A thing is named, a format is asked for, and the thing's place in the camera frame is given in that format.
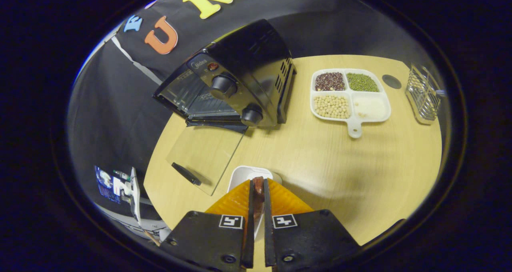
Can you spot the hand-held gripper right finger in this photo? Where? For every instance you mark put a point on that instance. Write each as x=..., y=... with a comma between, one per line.
x=267, y=240

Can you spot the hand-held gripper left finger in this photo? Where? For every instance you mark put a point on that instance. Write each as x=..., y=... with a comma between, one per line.
x=250, y=232

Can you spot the brown meat slice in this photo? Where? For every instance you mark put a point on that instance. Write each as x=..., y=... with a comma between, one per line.
x=258, y=192

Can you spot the black toaster oven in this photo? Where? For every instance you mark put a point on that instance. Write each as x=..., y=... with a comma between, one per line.
x=248, y=52

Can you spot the white rectangular tray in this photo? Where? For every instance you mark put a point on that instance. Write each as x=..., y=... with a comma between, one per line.
x=244, y=174

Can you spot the blue and white box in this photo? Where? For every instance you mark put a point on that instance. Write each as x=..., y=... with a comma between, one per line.
x=106, y=184

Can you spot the white divided bean dish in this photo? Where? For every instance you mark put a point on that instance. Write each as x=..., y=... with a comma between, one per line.
x=352, y=100

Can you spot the black round table grommet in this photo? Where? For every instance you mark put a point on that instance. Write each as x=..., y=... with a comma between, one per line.
x=391, y=81

